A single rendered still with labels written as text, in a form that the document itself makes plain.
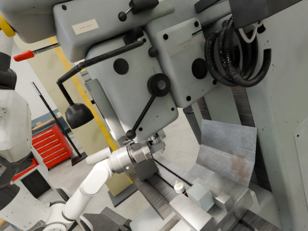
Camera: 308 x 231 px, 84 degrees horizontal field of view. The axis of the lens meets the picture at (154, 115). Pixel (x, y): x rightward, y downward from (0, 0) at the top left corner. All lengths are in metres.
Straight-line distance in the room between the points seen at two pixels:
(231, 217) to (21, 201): 0.68
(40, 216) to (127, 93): 0.53
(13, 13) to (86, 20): 0.14
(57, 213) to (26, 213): 0.10
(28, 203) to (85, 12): 0.62
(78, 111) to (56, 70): 1.82
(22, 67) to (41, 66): 7.47
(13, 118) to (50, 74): 1.55
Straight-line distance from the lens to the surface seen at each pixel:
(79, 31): 0.49
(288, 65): 0.83
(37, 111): 9.68
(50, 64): 2.34
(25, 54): 0.69
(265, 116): 0.77
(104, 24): 0.51
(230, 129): 0.90
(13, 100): 0.85
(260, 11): 0.46
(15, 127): 0.80
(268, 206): 1.05
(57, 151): 5.25
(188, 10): 0.66
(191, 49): 0.62
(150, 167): 1.01
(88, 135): 2.37
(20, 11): 0.51
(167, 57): 0.56
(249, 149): 0.85
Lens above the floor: 1.54
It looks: 17 degrees down
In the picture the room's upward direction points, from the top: 24 degrees counter-clockwise
